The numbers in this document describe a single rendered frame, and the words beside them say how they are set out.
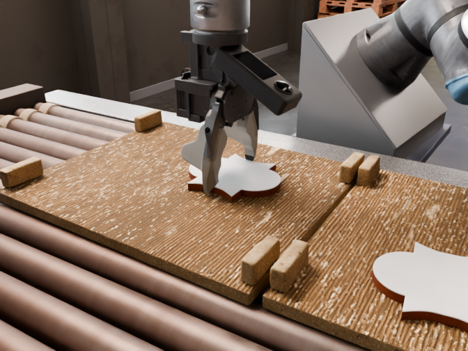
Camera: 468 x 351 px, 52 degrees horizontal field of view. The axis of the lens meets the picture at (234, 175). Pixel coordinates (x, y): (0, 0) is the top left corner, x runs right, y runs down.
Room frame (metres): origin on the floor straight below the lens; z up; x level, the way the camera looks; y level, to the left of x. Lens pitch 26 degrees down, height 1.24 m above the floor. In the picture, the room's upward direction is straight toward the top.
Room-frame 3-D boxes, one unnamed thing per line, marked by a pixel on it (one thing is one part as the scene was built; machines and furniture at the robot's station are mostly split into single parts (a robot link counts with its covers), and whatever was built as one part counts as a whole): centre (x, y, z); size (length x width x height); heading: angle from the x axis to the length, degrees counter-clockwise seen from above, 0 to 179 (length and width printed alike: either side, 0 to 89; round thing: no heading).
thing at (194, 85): (0.64, 0.02, 1.08); 0.09 x 0.08 x 0.12; 58
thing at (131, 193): (0.63, 0.06, 0.93); 0.41 x 0.35 x 0.02; 58
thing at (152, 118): (0.85, 0.16, 0.95); 0.06 x 0.02 x 0.03; 148
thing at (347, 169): (0.64, -0.17, 0.95); 0.06 x 0.02 x 0.03; 148
